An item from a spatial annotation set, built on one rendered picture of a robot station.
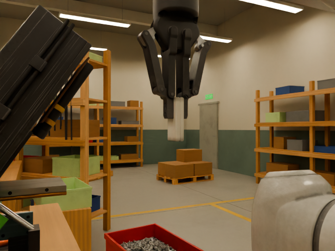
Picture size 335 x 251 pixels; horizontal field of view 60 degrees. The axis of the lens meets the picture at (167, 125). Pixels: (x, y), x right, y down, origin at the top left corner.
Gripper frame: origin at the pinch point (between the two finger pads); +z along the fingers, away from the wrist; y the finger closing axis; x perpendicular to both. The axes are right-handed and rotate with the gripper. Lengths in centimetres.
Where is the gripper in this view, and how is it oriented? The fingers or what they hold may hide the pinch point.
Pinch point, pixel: (175, 119)
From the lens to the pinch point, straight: 47.3
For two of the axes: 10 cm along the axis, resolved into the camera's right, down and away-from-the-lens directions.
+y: 8.9, 0.1, 4.5
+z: 0.0, 10.0, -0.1
